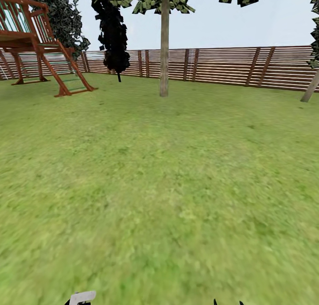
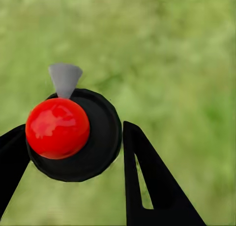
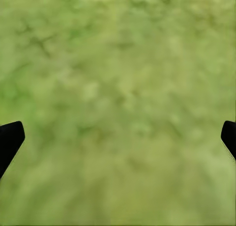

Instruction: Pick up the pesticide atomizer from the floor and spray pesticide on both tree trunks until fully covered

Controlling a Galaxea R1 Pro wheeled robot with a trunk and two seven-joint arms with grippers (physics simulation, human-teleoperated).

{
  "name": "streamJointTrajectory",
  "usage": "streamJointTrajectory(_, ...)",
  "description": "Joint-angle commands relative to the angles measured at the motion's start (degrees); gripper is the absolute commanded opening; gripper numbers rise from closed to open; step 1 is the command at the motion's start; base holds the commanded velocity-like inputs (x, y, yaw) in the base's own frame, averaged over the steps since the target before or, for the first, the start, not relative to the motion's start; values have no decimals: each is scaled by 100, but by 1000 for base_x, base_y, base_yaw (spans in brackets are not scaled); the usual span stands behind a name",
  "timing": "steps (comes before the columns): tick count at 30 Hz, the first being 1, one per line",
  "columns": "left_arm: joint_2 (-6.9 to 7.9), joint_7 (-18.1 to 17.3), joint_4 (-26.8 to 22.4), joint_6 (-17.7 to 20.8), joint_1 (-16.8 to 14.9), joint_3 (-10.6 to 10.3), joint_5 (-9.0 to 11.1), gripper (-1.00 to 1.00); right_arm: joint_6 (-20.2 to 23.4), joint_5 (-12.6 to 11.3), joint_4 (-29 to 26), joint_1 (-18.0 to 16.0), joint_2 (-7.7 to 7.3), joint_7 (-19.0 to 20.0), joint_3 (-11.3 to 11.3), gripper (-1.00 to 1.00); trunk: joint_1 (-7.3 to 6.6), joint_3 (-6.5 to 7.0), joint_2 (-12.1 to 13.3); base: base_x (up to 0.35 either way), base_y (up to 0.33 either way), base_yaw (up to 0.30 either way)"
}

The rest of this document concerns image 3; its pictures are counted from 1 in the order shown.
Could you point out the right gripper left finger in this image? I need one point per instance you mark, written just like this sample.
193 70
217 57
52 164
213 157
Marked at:
11 138

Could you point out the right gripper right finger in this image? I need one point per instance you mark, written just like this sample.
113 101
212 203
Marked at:
228 136

